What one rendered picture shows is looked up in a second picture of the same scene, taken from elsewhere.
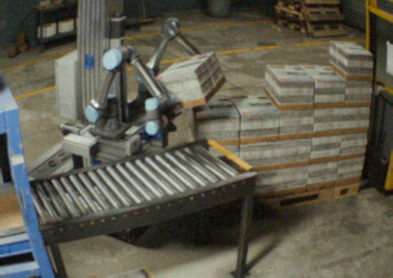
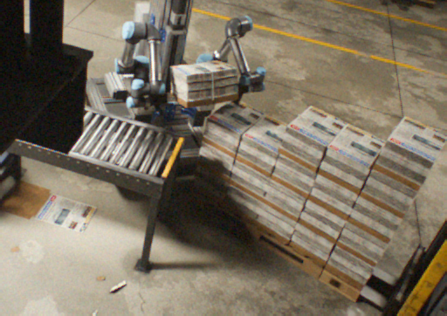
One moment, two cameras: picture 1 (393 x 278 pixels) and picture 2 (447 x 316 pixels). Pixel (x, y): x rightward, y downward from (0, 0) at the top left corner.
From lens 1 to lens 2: 2.19 m
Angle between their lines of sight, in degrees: 35
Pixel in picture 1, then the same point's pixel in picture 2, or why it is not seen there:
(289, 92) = (294, 142)
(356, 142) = (366, 243)
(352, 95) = (375, 188)
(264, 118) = (262, 150)
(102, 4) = not seen: outside the picture
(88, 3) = not seen: outside the picture
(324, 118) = (326, 189)
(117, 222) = (31, 151)
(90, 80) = not seen: hidden behind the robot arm
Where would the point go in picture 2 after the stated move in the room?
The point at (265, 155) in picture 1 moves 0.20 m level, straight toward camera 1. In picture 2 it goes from (254, 182) to (233, 191)
